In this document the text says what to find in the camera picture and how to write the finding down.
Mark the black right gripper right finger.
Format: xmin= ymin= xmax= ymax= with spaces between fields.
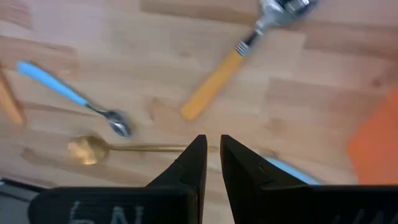
xmin=220 ymin=134 xmax=398 ymax=224

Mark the orange translucent plastic bin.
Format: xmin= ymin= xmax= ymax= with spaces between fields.
xmin=346 ymin=86 xmax=398 ymax=186

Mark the gold spoon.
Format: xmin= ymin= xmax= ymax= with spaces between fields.
xmin=67 ymin=134 xmax=218 ymax=166

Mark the orange-handled silver spoon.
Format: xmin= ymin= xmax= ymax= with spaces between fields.
xmin=0 ymin=67 xmax=27 ymax=126
xmin=179 ymin=0 xmax=320 ymax=122

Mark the blue-handled silver spoon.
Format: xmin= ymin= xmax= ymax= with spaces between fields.
xmin=16 ymin=60 xmax=133 ymax=138
xmin=264 ymin=155 xmax=323 ymax=187

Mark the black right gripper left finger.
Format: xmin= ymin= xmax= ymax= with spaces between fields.
xmin=28 ymin=134 xmax=208 ymax=224

